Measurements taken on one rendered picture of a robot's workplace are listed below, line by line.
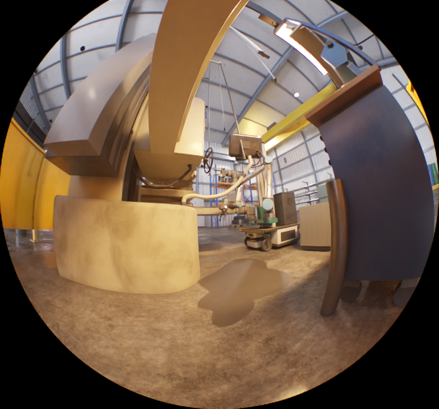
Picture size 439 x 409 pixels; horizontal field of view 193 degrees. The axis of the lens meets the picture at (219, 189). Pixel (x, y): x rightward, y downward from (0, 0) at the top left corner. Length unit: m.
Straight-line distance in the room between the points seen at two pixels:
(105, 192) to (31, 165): 1.68
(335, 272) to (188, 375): 0.61
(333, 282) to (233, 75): 8.74
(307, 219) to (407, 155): 1.36
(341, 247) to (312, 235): 1.14
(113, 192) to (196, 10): 1.04
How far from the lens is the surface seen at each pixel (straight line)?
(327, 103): 0.70
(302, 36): 1.37
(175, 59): 0.58
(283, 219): 2.08
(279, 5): 8.97
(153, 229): 0.82
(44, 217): 2.66
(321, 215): 1.60
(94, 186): 1.09
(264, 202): 1.65
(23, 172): 2.35
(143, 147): 1.19
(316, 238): 1.67
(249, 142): 1.31
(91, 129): 0.60
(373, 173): 0.62
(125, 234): 0.85
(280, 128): 9.17
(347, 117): 0.71
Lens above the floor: 0.49
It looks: 13 degrees up
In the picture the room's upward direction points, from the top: 3 degrees counter-clockwise
